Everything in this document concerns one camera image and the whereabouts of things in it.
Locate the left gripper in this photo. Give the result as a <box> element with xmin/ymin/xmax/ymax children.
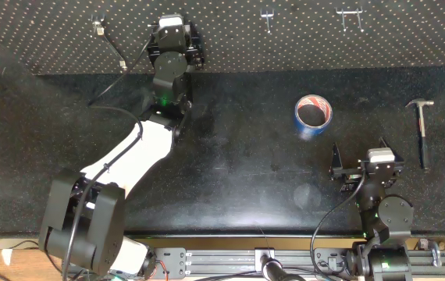
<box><xmin>146</xmin><ymin>22</ymin><xmax>206</xmax><ymax>73</ymax></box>

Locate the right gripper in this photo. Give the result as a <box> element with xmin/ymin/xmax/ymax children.
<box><xmin>329</xmin><ymin>136</ymin><xmax>405</xmax><ymax>193</ymax></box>

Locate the black pegboard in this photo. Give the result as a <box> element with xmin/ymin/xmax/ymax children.
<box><xmin>0</xmin><ymin>0</ymin><xmax>445</xmax><ymax>76</ymax></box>

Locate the roll of blue tape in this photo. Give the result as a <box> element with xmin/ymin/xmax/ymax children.
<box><xmin>294</xmin><ymin>93</ymin><xmax>334</xmax><ymax>141</ymax></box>

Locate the hammer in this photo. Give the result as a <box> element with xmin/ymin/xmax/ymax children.
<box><xmin>404</xmin><ymin>98</ymin><xmax>436</xmax><ymax>171</ymax></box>

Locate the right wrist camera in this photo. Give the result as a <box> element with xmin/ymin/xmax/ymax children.
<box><xmin>366</xmin><ymin>147</ymin><xmax>397</xmax><ymax>165</ymax></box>

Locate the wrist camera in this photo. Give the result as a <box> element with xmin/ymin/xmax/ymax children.
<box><xmin>157</xmin><ymin>13</ymin><xmax>187</xmax><ymax>33</ymax></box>
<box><xmin>366</xmin><ymin>147</ymin><xmax>397</xmax><ymax>165</ymax></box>

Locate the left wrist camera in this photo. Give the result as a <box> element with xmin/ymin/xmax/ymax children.
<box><xmin>157</xmin><ymin>13</ymin><xmax>187</xmax><ymax>33</ymax></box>

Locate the black cable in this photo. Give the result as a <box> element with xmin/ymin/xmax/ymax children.
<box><xmin>61</xmin><ymin>37</ymin><xmax>154</xmax><ymax>281</ymax></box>
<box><xmin>309</xmin><ymin>169</ymin><xmax>366</xmax><ymax>281</ymax></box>

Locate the mounting rail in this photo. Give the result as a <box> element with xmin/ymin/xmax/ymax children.
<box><xmin>153</xmin><ymin>238</ymin><xmax>445</xmax><ymax>281</ymax></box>

